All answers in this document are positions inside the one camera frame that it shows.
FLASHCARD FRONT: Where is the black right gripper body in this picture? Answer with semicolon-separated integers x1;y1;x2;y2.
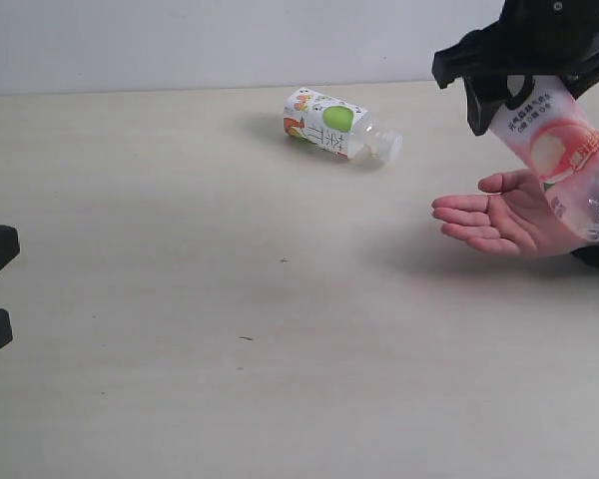
497;0;599;95

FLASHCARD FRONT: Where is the peach bottle black cap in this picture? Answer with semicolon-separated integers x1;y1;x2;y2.
490;76;599;241

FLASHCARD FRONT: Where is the tea bottle green apple label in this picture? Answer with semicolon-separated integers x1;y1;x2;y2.
283;88;403;165

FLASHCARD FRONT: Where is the person's open hand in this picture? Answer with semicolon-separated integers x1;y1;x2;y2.
431;170;586;257

